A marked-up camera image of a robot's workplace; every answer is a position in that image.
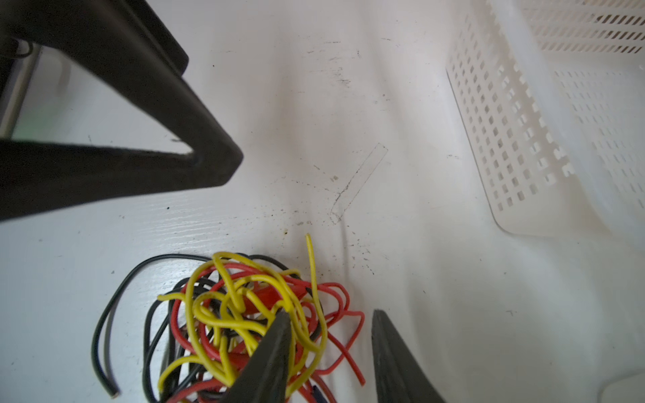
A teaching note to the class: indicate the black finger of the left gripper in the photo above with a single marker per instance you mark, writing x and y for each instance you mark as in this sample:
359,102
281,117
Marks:
124,44

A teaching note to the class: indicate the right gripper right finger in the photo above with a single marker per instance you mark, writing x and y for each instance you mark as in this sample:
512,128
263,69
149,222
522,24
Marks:
399,378

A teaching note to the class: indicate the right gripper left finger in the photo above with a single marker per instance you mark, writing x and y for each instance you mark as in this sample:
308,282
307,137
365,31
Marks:
265,377

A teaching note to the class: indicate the front white plastic basket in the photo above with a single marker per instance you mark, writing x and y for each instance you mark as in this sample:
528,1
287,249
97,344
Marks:
551,94

